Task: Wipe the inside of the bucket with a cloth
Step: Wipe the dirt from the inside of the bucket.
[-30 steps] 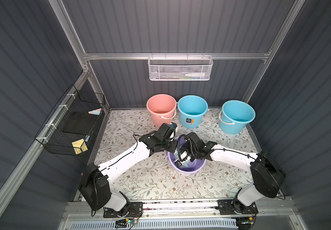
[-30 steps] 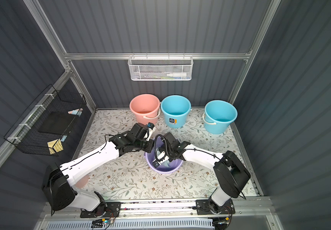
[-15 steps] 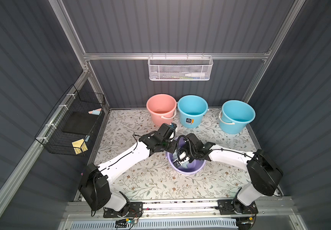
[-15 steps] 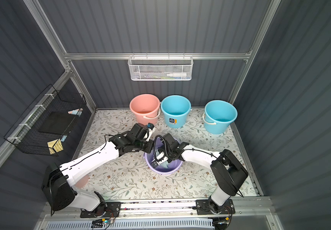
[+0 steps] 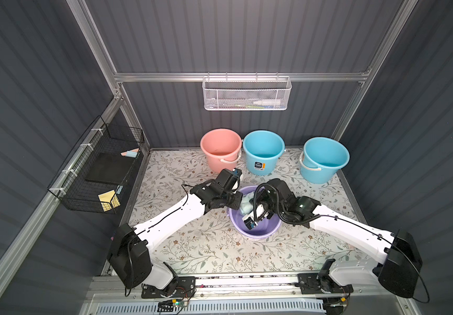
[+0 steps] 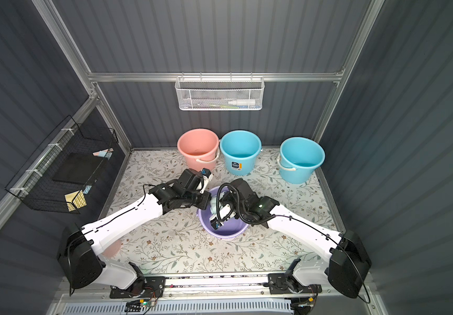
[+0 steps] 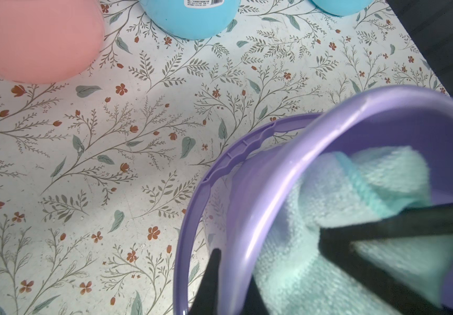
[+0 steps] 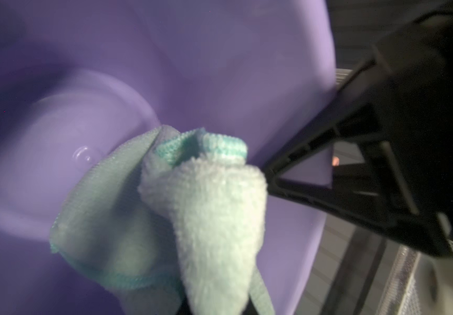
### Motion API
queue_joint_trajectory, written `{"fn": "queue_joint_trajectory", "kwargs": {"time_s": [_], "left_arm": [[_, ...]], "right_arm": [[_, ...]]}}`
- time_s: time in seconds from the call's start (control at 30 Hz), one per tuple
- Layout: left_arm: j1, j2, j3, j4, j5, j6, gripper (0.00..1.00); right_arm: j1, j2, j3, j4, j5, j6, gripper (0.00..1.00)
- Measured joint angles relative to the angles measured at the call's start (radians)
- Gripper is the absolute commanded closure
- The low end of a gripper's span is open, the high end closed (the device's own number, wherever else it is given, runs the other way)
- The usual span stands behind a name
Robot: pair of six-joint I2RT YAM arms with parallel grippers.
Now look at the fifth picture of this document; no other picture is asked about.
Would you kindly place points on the purple plastic bucket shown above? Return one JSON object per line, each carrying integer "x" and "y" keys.
{"x": 264, "y": 229}

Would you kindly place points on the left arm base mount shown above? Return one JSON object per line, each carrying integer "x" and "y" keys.
{"x": 163, "y": 282}

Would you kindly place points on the black box in basket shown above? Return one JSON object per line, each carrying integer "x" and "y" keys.
{"x": 110, "y": 169}

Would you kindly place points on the yellow sticky note pad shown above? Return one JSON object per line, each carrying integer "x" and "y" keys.
{"x": 109, "y": 200}

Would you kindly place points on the blue bucket white handle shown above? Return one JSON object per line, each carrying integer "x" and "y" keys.
{"x": 321, "y": 158}

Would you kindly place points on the white ventilation grille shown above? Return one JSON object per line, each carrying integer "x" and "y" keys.
{"x": 239, "y": 306}

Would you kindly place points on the blue bucket with label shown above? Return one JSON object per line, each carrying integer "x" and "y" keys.
{"x": 263, "y": 150}

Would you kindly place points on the pink plastic bucket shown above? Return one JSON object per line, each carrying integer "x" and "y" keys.
{"x": 222, "y": 148}

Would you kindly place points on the black wire side basket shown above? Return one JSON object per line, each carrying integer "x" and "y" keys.
{"x": 70, "y": 186}

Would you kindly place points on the pastel card in basket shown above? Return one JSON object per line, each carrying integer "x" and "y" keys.
{"x": 131, "y": 153}

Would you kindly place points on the white wire wall basket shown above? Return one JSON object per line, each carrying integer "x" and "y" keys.
{"x": 237, "y": 93}

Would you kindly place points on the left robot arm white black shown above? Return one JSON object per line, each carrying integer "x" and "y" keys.
{"x": 131, "y": 247}

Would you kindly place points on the white spray bottle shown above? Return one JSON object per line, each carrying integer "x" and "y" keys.
{"x": 269, "y": 103}

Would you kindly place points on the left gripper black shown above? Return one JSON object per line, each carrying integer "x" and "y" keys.
{"x": 233, "y": 196}

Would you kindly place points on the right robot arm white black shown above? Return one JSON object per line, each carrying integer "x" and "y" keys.
{"x": 393, "y": 260}

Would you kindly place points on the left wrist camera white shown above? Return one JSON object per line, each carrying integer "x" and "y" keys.
{"x": 238, "y": 175}

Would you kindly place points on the light green cloth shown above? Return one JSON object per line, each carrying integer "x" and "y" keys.
{"x": 246, "y": 206}

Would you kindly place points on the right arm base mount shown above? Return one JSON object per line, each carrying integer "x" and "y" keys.
{"x": 321, "y": 282}

